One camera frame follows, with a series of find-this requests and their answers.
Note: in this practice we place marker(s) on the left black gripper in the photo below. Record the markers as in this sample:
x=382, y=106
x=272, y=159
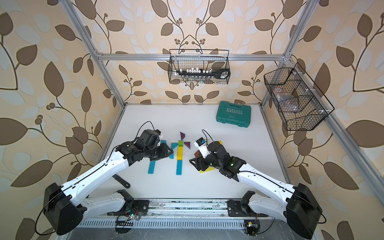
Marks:
x=166, y=150

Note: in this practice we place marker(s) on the wire basket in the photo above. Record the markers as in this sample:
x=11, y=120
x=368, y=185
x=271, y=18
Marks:
x=195, y=59
x=299, y=100

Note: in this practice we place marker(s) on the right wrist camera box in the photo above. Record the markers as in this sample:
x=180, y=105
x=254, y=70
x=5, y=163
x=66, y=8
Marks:
x=202, y=146

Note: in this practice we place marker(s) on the back wire basket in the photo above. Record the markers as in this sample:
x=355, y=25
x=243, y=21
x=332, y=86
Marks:
x=195, y=59

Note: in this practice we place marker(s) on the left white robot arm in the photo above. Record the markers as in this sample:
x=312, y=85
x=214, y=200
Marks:
x=66, y=206

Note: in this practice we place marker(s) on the socket rail with sockets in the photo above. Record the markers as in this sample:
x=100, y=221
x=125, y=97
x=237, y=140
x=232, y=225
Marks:
x=220, y=74

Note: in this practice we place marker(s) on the long teal block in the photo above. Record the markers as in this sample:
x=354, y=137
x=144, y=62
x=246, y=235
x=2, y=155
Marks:
x=179, y=167
x=152, y=167

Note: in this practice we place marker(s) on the purple triangle block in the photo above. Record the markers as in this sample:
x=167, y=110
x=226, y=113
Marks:
x=182, y=136
x=187, y=144

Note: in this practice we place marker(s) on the right wire basket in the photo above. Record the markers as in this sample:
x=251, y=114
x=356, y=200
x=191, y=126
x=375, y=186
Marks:
x=299, y=100

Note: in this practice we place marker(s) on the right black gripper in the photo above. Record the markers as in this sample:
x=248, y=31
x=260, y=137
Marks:
x=200, y=160

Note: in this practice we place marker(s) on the green plastic tool case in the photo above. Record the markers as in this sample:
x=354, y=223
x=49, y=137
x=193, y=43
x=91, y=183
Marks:
x=239, y=115

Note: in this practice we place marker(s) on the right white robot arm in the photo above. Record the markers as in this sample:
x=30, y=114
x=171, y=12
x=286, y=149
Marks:
x=295, y=205

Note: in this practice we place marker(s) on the dark green hand tool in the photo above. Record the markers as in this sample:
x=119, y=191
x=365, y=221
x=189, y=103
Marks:
x=121, y=181

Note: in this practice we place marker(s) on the plastic bag in basket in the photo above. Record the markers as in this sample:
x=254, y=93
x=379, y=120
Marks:
x=287, y=102

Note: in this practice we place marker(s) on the brown wooden block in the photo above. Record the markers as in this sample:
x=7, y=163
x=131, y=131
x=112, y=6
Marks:
x=197, y=154

